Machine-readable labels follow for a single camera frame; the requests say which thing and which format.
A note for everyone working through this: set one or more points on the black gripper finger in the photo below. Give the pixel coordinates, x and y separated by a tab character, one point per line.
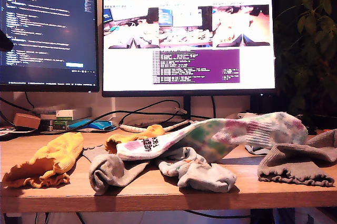
5	42

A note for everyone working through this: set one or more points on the grey frilly cuff sock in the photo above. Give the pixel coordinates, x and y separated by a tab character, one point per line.
295	161
110	171

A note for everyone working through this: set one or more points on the yellow ribbed frilly sock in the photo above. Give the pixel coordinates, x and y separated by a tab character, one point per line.
58	153
155	130

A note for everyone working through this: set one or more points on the pastel tie-dye sock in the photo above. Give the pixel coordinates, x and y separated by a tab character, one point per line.
210	134

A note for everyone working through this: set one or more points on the pale toucan print sock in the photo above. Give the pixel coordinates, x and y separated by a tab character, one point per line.
256	150
205	176

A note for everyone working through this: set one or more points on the dark code monitor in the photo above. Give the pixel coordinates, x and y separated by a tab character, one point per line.
47	37

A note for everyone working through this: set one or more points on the white and green box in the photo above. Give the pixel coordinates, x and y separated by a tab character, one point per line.
64	114

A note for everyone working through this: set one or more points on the dark green box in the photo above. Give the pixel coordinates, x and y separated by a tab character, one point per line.
59	125

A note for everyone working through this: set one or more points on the white screen monitor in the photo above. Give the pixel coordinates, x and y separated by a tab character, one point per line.
126	63

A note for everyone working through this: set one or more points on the black monitor stand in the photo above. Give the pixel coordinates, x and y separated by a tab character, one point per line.
187	108

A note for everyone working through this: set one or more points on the green leafy houseplant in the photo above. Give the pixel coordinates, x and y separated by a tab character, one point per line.
308	50

